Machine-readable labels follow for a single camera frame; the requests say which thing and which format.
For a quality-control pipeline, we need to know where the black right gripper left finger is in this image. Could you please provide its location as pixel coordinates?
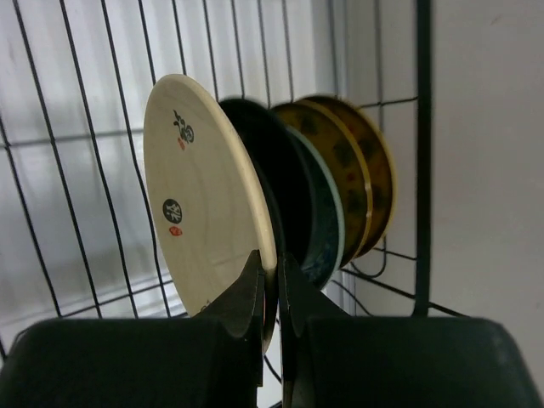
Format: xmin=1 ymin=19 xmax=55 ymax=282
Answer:
xmin=1 ymin=251 xmax=265 ymax=407

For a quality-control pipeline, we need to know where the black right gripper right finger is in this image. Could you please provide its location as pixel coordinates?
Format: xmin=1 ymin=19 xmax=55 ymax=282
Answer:
xmin=278 ymin=253 xmax=543 ymax=407

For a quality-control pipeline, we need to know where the blue floral plate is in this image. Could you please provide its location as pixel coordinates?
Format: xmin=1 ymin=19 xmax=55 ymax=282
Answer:
xmin=287 ymin=126 xmax=345 ymax=290

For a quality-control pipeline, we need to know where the cream plate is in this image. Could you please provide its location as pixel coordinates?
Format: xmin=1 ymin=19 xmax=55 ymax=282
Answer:
xmin=143 ymin=74 xmax=277 ymax=349

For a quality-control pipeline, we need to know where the yellow patterned plate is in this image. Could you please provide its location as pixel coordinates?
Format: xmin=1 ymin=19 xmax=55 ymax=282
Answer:
xmin=272 ymin=100 xmax=373 ymax=265
xmin=301 ymin=94 xmax=397 ymax=257

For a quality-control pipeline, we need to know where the glossy black plate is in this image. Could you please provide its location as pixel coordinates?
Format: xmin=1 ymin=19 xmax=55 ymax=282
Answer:
xmin=219 ymin=98 xmax=312 ymax=264

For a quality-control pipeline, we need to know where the black wire dish rack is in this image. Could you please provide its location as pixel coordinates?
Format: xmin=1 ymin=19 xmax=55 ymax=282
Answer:
xmin=1 ymin=1 xmax=459 ymax=360

